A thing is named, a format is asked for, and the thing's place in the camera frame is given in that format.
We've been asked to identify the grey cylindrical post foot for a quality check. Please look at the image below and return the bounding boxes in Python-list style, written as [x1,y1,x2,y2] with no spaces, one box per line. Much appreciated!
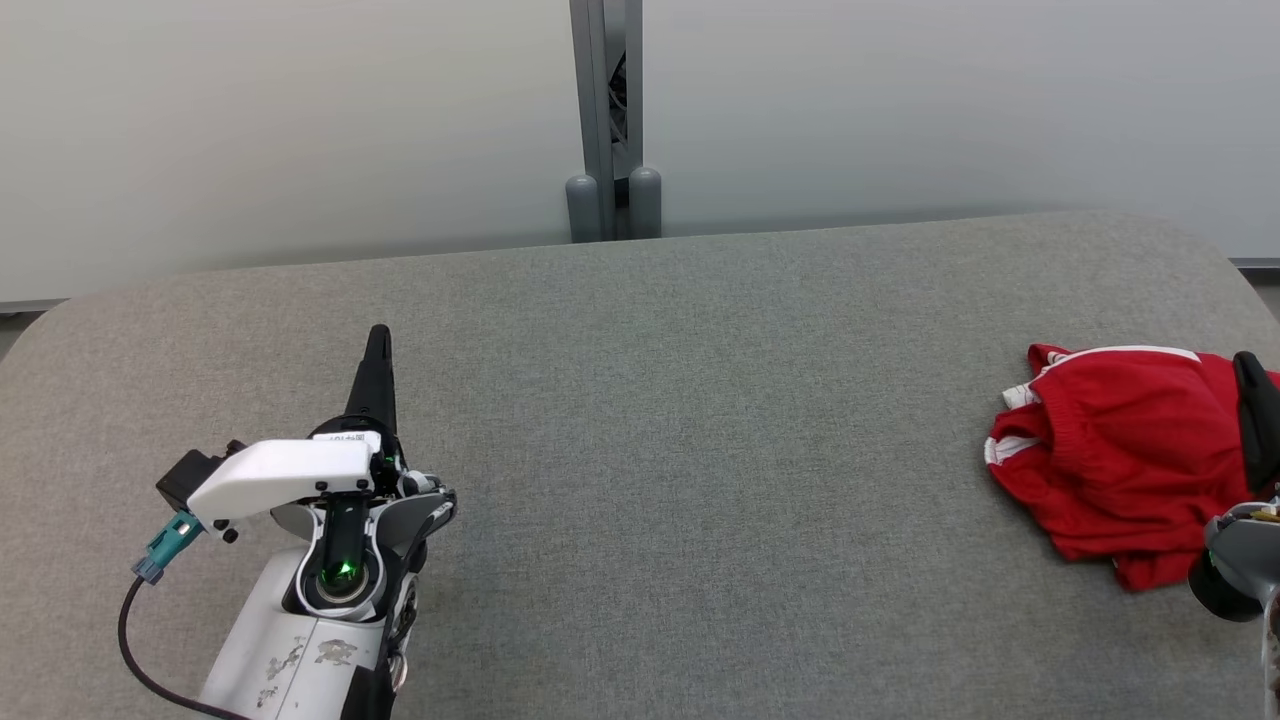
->
[628,167,663,239]
[565,175,601,243]

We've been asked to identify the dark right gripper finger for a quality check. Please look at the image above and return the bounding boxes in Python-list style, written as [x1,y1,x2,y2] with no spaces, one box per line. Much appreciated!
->
[1232,352,1280,491]

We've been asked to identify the red shorts with white stripe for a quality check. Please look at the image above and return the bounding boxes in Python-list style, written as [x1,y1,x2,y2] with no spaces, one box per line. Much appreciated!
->
[985,343,1251,563]

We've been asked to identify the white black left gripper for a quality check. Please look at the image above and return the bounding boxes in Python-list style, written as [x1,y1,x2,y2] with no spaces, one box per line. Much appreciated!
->
[187,324,403,531]

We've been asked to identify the grey fabric padded surface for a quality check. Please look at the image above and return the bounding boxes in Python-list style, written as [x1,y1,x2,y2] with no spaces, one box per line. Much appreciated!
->
[0,208,1280,720]

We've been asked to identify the grey metal partition post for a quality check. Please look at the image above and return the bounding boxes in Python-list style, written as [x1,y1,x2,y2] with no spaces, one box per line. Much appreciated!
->
[568,0,643,241]

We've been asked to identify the black cable with teal plug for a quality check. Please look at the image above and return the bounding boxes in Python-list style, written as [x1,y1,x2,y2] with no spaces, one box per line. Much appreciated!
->
[118,510,251,720]

